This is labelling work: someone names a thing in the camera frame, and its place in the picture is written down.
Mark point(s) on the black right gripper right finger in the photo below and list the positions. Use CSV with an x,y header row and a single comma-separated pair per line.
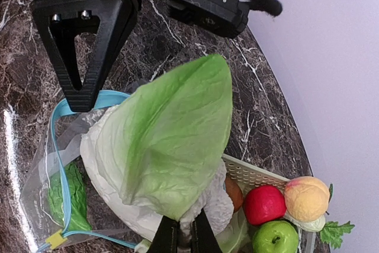
x,y
202,236

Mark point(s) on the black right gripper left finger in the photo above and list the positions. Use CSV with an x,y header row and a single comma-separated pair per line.
x,y
166,237

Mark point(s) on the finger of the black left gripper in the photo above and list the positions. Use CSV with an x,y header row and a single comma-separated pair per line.
x,y
59,23
128,14

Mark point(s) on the round red fruit toy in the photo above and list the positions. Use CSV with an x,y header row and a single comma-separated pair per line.
x,y
264,204

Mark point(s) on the green leafy vegetable toy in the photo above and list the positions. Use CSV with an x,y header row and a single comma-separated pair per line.
x,y
77,198

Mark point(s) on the white green cabbage toy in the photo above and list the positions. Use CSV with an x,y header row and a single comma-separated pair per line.
x,y
158,153

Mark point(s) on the yellow peach toy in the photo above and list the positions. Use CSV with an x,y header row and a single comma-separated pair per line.
x,y
306,198

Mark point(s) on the clear zip bag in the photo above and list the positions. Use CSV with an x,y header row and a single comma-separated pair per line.
x,y
59,146

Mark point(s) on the brown potato toy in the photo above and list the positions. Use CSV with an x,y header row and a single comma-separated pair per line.
x,y
234,192

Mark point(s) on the pale green perforated basket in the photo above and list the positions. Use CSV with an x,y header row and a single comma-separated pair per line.
x,y
249,177

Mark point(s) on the white radish with leaves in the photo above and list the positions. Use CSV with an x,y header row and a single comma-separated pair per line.
x,y
331,232

